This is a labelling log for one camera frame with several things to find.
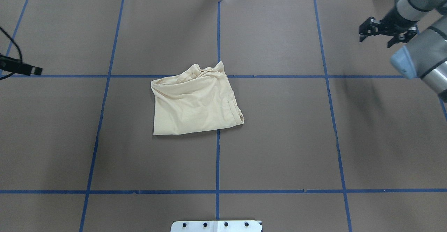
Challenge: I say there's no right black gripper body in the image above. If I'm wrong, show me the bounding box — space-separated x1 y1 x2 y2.
379 7 418 36

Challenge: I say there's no cream long-sleeve printed shirt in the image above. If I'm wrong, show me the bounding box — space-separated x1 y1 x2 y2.
151 61 244 136

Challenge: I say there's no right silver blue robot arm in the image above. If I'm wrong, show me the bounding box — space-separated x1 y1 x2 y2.
359 0 447 102

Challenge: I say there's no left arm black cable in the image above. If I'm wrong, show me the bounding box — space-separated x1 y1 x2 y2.
0 26 23 81

